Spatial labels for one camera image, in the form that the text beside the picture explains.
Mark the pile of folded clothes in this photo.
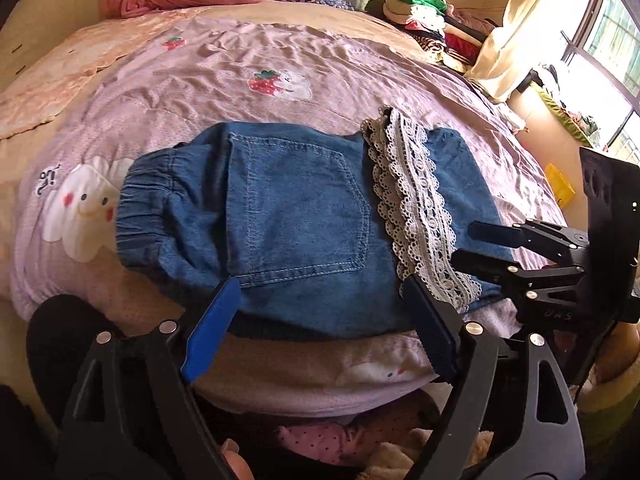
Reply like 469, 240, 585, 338
365, 0, 501, 68

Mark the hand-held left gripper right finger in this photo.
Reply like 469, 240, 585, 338
400, 275, 586, 480

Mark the peach lace blanket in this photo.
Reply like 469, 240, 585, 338
0, 7, 201, 141

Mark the yellow box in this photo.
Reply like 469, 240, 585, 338
544, 162, 577, 208

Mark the blue denim pants lace trim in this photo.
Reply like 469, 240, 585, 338
114, 105, 518, 338

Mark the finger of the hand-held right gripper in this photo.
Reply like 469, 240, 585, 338
468, 219, 591, 261
450, 249, 586, 306

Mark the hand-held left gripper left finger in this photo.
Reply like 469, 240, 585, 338
52, 277, 251, 480

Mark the cream fluffy cloth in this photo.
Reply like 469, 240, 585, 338
360, 427, 496, 480

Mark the cream wardrobe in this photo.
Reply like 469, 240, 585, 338
0, 0, 151, 93

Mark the purple cartoon print quilt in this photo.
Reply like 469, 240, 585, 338
10, 20, 571, 418

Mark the window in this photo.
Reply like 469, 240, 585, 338
560, 0, 640, 166

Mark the pink dotted cloth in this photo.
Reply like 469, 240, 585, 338
277, 422, 371, 466

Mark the clothes heap by window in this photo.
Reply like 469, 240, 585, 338
530, 62, 608, 148

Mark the cream curtain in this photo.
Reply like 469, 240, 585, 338
465, 0, 601, 103

